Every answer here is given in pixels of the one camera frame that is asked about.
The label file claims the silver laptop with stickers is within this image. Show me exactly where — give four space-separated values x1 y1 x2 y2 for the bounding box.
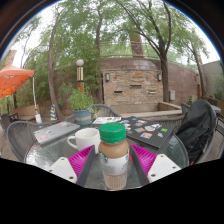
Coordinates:
33 121 81 146

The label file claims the green-capped coffee drink bottle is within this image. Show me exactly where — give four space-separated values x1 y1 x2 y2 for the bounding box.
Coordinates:
98 122 130 191

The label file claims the white ceramic mug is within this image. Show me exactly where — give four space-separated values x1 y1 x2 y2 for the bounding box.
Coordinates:
66 127 101 154

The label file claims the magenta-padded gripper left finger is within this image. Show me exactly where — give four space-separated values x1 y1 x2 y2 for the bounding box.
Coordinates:
47 144 98 188

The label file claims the dark forked tree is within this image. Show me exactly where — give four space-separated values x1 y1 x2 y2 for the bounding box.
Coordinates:
113 0 208 103

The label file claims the orange canopy tent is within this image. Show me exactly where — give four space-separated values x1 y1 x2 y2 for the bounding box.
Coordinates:
0 62 43 124

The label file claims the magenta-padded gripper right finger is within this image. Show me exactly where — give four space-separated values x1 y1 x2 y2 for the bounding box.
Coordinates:
128 143 183 187

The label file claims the grey mesh metal chair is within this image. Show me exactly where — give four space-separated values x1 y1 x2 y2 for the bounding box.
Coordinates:
189 113 224 164
64 104 122 124
151 114 184 134
6 120 51 163

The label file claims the green plant in blue pot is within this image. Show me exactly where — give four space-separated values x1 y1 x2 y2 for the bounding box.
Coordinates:
67 87 98 126

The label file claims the thin leaning tree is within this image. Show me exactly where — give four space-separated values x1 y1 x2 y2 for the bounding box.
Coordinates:
19 0 101 121

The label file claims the black jacket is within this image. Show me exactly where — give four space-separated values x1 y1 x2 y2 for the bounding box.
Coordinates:
175 99 218 164

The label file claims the blue yellow striped post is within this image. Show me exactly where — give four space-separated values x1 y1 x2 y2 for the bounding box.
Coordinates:
49 103 58 122

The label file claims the globe-topped lamp post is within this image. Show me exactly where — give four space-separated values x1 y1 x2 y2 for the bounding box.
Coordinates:
75 58 85 94

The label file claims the black laptop with stickers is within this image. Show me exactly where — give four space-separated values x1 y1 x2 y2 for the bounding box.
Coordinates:
118 116 177 149

